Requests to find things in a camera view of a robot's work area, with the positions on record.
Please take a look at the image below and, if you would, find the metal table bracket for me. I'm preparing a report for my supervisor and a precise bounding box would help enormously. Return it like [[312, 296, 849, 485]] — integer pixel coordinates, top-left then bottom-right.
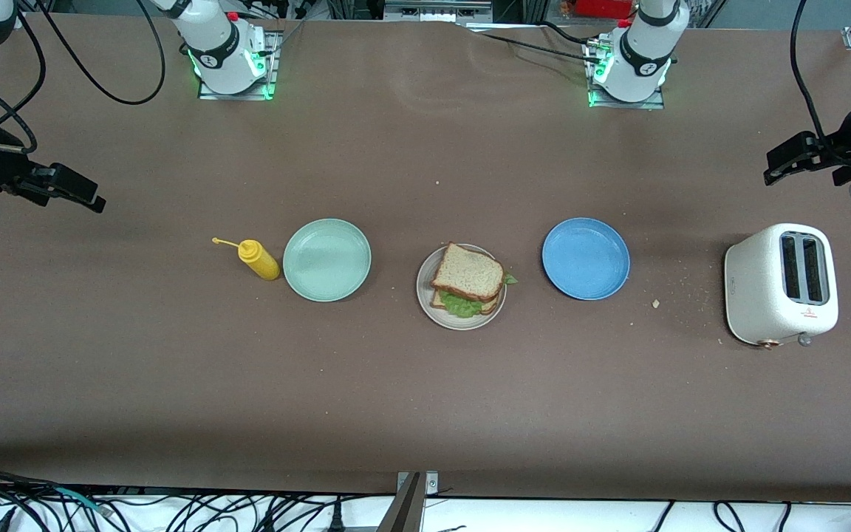
[[377, 470, 441, 532]]

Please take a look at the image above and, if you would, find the black base power cable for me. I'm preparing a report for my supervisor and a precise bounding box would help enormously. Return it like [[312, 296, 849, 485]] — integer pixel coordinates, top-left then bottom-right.
[[470, 21, 607, 66]]

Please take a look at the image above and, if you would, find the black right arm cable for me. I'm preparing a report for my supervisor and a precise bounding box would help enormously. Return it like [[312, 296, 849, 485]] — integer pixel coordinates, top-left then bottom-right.
[[0, 0, 168, 154]]

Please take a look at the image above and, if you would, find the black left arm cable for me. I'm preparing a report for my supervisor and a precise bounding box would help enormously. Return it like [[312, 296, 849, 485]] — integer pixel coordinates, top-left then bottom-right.
[[790, 0, 833, 149]]

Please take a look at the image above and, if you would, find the white toaster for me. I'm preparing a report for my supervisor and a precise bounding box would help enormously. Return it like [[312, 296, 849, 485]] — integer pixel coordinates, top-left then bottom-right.
[[724, 223, 840, 349]]

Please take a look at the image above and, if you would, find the blue plate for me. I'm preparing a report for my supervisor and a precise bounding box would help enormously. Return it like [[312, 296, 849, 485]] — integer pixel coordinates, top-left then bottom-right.
[[541, 217, 631, 301]]

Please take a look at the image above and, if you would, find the green lettuce leaf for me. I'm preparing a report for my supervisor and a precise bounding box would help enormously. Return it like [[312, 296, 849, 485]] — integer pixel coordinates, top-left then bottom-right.
[[438, 274, 519, 319]]

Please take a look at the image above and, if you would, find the light crust bread slice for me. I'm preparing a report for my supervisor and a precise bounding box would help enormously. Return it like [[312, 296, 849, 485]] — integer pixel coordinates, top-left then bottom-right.
[[430, 288, 506, 316]]

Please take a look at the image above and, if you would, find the red box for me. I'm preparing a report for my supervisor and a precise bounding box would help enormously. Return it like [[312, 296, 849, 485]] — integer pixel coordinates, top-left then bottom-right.
[[573, 0, 637, 19]]

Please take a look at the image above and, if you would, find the mint green plate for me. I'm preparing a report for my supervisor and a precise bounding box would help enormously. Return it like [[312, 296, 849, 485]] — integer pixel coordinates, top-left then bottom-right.
[[282, 218, 372, 303]]

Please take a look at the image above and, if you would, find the teal cable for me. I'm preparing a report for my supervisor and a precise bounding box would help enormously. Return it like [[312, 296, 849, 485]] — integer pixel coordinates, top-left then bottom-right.
[[45, 484, 112, 516]]

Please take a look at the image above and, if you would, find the dark crust bread slice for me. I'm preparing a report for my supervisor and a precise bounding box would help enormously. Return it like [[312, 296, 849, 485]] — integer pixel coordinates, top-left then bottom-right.
[[431, 242, 506, 302]]

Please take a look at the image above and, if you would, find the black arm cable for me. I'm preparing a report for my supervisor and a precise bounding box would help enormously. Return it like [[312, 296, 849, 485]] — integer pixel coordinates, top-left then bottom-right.
[[0, 0, 168, 154], [790, 0, 833, 149]]

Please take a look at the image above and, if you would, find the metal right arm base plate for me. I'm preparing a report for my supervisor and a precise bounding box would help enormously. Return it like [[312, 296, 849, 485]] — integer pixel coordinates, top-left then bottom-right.
[[196, 31, 280, 101]]

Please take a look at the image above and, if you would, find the yellow squeeze bottle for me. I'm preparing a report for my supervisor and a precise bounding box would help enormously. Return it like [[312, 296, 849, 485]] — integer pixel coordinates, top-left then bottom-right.
[[211, 236, 280, 282]]

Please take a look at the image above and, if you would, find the beige plate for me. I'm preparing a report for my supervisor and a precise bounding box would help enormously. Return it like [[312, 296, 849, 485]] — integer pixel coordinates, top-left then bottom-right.
[[416, 244, 507, 330]]

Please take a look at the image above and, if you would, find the grey metal device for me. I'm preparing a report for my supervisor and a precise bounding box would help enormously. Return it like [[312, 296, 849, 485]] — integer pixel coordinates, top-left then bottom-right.
[[383, 0, 494, 23]]

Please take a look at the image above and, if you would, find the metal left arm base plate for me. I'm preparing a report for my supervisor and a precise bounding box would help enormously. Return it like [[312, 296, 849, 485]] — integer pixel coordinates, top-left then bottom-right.
[[585, 41, 666, 112]]

